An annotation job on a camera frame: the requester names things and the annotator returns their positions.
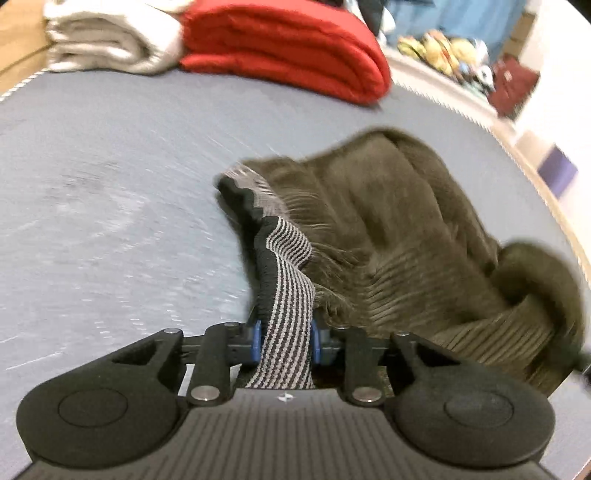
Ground brown corduroy pants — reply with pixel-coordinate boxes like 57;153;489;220
217;129;585;395

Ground grey bed mattress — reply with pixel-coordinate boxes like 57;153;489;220
1;71;582;479

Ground purple bag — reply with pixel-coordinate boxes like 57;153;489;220
538;146;578;199

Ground red folded blanket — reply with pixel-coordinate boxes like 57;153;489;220
179;1;392;106

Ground yellow plush toy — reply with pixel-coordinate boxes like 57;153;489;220
397;30;494;94

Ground dark red cushion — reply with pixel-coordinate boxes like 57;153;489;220
488;55;540;120

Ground cream folded blanket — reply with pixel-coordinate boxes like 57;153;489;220
43;1;188;75

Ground blue curtain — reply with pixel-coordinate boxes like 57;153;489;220
387;0;526;61

